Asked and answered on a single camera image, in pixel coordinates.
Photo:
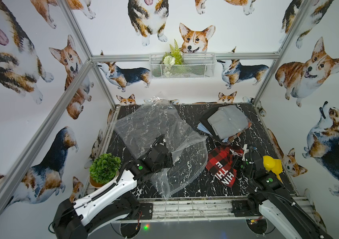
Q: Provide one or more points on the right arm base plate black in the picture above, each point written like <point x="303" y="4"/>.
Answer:
<point x="245" y="208"/>

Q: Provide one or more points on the red plaid shirt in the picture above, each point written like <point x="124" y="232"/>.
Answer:
<point x="231" y="139"/>

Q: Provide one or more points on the yellow dustpan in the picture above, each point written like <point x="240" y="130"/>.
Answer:
<point x="274" y="165"/>

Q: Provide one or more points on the clear plastic vacuum bag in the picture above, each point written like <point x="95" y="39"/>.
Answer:
<point x="188" y="148"/>

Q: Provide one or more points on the grey button shirt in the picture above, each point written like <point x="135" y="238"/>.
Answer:
<point x="228" y="121"/>

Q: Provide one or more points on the green potted plant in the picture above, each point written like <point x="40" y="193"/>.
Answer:
<point x="104" y="169"/>

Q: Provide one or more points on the artificial fern with white flower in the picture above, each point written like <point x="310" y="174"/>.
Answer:
<point x="172" y="62"/>

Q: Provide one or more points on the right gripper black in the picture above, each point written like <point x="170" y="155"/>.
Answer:
<point x="235" y="162"/>

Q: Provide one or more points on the aluminium frame rail front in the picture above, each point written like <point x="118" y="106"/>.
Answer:
<point x="176" y="210"/>

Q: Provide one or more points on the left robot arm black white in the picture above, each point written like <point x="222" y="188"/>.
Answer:
<point x="113" y="201"/>

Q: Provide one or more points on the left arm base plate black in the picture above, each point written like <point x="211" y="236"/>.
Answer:
<point x="144" y="212"/>

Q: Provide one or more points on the white wire wall basket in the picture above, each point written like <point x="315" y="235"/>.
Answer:
<point x="196" y="65"/>

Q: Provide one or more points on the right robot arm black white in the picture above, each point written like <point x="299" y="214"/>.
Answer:
<point x="268" y="197"/>

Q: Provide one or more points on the red black checked lettered shirt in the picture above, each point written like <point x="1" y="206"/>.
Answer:
<point x="222" y="163"/>

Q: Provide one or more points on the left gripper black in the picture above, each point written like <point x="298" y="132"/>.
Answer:
<point x="160" y="148"/>

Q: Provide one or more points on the black button shirt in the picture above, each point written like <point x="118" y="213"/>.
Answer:
<point x="204" y="120"/>

